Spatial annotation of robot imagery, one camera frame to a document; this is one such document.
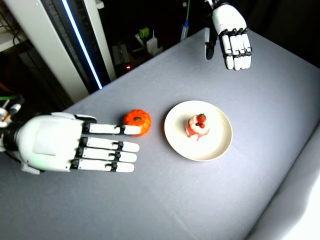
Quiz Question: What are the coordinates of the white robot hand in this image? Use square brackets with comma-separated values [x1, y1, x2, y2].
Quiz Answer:
[204, 2, 253, 71]
[14, 111, 142, 176]

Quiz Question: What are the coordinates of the black device with red light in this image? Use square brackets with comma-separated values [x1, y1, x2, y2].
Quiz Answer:
[111, 43, 134, 76]

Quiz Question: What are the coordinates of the white shelf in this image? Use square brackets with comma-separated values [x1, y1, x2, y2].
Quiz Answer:
[0, 24, 27, 53]

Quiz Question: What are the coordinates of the pink toy strawberry cake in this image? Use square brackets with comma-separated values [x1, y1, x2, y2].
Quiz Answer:
[185, 112, 211, 141]

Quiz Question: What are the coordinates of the grey table cloth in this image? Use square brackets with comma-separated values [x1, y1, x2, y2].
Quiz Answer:
[0, 23, 320, 240]

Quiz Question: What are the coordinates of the white plastic bottle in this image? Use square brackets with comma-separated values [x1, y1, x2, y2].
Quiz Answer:
[146, 29, 164, 57]

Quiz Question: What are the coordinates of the white column with blue light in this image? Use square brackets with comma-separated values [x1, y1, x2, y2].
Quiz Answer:
[3, 0, 117, 103]

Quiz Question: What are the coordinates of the orange toy pumpkin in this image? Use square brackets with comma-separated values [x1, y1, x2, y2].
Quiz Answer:
[122, 109, 153, 138]

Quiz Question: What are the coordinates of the green block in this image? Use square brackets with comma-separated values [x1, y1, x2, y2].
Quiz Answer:
[138, 27, 150, 40]

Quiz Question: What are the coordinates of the green cable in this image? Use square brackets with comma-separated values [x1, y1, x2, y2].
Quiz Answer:
[179, 0, 193, 43]

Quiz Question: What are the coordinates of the cream round plate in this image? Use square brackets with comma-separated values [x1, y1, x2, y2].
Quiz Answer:
[163, 100, 234, 162]

